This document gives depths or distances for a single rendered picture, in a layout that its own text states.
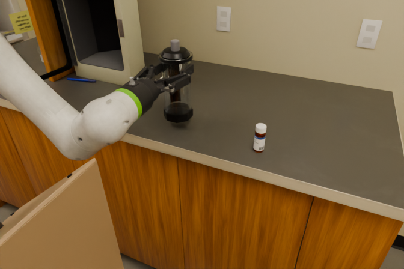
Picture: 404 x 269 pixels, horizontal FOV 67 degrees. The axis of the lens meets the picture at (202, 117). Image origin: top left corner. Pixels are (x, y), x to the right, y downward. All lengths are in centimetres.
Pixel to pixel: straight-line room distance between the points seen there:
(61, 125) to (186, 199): 57
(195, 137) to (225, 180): 17
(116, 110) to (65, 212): 29
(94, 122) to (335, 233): 77
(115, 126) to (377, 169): 74
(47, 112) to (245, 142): 59
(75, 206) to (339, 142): 84
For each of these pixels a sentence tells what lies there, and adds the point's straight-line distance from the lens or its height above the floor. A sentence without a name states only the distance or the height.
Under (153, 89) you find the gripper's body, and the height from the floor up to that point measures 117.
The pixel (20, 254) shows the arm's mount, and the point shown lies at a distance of 46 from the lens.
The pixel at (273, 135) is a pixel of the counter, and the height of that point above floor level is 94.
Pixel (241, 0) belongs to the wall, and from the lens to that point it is 150.
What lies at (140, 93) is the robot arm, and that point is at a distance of 78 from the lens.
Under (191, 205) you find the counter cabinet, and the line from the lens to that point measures 119.
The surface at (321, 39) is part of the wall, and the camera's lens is 147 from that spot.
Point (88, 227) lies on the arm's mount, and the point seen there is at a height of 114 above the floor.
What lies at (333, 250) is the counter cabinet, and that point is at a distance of 113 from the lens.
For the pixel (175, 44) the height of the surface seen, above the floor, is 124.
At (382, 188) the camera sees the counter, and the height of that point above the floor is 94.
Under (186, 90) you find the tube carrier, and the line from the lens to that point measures 99.
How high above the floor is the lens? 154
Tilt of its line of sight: 32 degrees down
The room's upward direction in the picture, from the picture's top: 1 degrees counter-clockwise
